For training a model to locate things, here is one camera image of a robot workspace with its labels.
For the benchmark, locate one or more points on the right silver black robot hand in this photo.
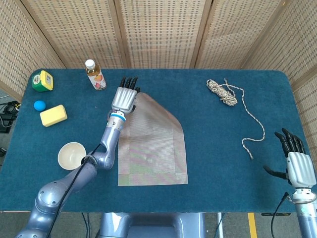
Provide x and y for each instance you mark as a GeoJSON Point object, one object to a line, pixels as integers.
{"type": "Point", "coordinates": [301, 168]}

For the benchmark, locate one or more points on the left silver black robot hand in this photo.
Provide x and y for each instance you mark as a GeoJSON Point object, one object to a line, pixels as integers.
{"type": "Point", "coordinates": [123, 99]}

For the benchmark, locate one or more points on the brown woven placemat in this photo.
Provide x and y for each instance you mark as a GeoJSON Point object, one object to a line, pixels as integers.
{"type": "Point", "coordinates": [153, 148]}

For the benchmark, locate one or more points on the beige bowl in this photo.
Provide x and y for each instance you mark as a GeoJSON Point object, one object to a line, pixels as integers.
{"type": "Point", "coordinates": [69, 155]}

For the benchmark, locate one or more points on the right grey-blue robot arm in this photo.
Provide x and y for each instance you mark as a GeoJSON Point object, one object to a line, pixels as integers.
{"type": "Point", "coordinates": [307, 218]}

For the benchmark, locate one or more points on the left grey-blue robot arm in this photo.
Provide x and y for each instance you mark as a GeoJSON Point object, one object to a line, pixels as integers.
{"type": "Point", "coordinates": [111, 138]}

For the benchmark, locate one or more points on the orange juice bottle white cap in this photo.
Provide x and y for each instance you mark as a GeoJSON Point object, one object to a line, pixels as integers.
{"type": "Point", "coordinates": [97, 80]}

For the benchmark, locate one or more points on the blue felt table cover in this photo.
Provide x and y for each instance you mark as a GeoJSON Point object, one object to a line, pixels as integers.
{"type": "Point", "coordinates": [158, 74]}

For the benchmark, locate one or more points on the yellow sponge block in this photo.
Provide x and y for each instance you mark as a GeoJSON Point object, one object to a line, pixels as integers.
{"type": "Point", "coordinates": [53, 115]}

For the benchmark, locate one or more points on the woven bamboo folding screen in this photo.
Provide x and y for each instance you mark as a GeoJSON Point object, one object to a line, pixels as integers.
{"type": "Point", "coordinates": [161, 32]}

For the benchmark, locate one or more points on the green box with yellow lid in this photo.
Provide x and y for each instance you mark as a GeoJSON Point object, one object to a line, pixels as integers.
{"type": "Point", "coordinates": [44, 81]}

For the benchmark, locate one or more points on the blue ball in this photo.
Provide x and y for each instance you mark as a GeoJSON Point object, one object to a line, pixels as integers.
{"type": "Point", "coordinates": [39, 105]}

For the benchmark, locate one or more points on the white table leg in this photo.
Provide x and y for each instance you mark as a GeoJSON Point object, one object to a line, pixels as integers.
{"type": "Point", "coordinates": [220, 225]}

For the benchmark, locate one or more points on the black floor equipment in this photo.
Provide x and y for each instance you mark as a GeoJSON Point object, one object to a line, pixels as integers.
{"type": "Point", "coordinates": [7, 109]}

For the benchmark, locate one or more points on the grey-blue robot torso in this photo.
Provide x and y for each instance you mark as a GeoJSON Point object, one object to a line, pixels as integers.
{"type": "Point", "coordinates": [153, 223]}

